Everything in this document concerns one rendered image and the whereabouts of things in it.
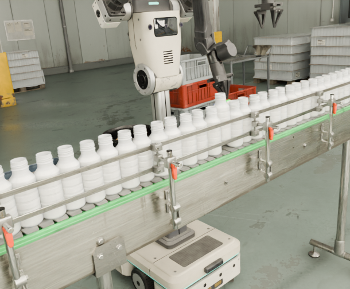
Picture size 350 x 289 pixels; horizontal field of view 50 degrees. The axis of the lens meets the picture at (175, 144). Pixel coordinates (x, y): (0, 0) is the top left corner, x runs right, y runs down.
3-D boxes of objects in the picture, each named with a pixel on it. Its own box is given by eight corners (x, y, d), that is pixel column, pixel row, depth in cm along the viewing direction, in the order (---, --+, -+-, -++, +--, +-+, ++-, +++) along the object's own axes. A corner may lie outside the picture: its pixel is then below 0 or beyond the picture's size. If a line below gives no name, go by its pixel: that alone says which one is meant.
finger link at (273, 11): (269, 27, 166) (269, 4, 163) (283, 27, 160) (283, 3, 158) (260, 28, 162) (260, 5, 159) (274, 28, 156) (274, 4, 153)
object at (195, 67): (182, 85, 345) (181, 61, 338) (151, 83, 371) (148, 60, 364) (221, 75, 387) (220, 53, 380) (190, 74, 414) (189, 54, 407)
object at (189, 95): (184, 109, 352) (182, 85, 345) (153, 105, 379) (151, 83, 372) (222, 97, 394) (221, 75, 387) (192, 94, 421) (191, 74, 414)
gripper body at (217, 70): (234, 76, 157) (229, 59, 157) (217, 79, 151) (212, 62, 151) (224, 81, 162) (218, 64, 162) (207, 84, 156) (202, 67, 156)
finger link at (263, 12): (263, 27, 168) (262, 6, 165) (276, 27, 163) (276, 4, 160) (253, 28, 164) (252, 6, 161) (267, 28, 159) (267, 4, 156)
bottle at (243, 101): (255, 140, 141) (255, 97, 136) (242, 144, 138) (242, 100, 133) (243, 137, 146) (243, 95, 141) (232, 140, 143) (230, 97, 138)
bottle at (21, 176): (38, 228, 90) (24, 163, 85) (14, 229, 90) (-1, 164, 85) (47, 216, 95) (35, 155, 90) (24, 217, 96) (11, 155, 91)
